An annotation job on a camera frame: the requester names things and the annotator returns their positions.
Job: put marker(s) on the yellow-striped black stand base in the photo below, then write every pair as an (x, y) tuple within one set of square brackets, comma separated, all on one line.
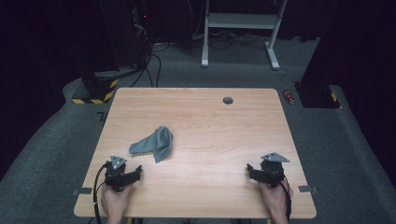
[(93, 90)]

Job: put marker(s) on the black equipment tower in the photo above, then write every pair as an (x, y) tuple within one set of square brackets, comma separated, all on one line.
[(124, 34)]

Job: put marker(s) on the black curtain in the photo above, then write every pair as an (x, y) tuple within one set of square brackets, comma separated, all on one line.
[(40, 77), (364, 62)]

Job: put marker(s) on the grey round table grommet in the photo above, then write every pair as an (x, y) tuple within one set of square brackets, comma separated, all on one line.
[(228, 100)]

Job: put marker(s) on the white metal desk frame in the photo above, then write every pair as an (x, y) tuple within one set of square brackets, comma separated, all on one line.
[(239, 21)]

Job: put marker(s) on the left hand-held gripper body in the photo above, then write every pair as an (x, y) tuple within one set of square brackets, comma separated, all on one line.
[(115, 174)]

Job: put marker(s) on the grey tape piece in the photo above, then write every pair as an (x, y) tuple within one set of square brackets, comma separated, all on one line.
[(82, 191), (307, 188)]

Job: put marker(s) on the grey cloth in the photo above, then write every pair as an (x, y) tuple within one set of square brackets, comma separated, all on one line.
[(158, 143)]

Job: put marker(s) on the person's right hand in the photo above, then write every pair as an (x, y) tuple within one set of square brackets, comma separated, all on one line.
[(275, 199)]

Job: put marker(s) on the plain black stand base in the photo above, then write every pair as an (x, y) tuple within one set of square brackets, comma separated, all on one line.
[(317, 96)]

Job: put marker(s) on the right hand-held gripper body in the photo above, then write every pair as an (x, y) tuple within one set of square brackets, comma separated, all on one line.
[(272, 174)]

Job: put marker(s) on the person's left hand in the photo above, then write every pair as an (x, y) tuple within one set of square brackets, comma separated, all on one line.
[(115, 200)]

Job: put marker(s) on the red can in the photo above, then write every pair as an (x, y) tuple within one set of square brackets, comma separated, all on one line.
[(288, 96)]

